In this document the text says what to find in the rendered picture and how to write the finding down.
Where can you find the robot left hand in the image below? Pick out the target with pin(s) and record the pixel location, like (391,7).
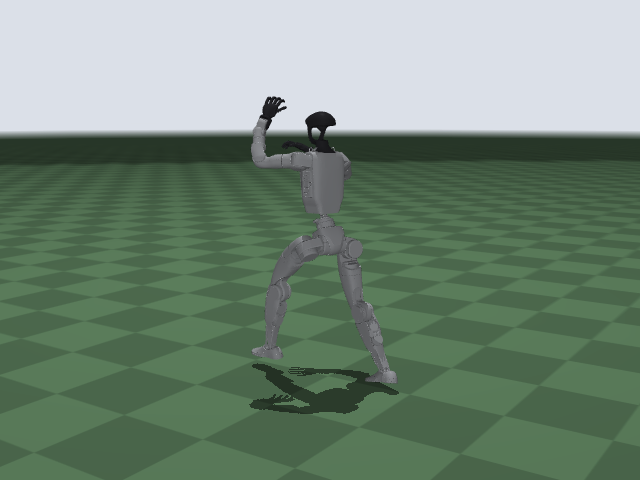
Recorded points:
(270,109)

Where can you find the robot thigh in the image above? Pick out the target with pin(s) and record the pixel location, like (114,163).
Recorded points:
(351,279)
(303,249)

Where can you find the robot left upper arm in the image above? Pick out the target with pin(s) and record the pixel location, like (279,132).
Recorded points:
(297,161)

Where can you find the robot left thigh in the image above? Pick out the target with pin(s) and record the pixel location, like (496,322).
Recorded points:
(303,249)

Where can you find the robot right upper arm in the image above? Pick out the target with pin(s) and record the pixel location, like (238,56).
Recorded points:
(347,167)

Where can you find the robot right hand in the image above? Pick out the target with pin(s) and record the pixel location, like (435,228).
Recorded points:
(297,145)

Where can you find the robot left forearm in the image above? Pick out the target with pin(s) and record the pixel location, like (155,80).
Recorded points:
(258,146)

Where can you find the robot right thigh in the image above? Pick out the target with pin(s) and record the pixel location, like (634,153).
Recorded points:
(351,279)

